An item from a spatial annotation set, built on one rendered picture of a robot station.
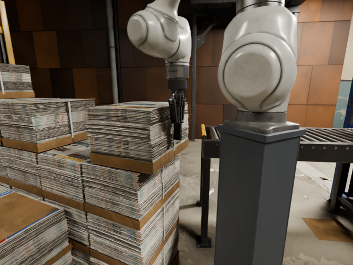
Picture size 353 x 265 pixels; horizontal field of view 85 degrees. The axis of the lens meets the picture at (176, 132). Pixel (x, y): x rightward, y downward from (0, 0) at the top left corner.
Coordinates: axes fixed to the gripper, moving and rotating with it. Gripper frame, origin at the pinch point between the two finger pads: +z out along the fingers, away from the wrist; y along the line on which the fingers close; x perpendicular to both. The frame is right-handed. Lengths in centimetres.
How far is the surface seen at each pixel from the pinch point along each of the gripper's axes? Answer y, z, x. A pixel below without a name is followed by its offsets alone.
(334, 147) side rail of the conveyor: -73, 18, 72
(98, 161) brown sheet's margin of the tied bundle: 17.9, 10.6, -26.1
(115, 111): 17.0, -9.0, -16.6
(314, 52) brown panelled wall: -418, -87, 113
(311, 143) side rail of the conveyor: -69, 16, 60
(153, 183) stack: 7.6, 21.0, -7.6
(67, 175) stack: 19, 20, -44
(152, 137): 15.7, -0.7, -2.4
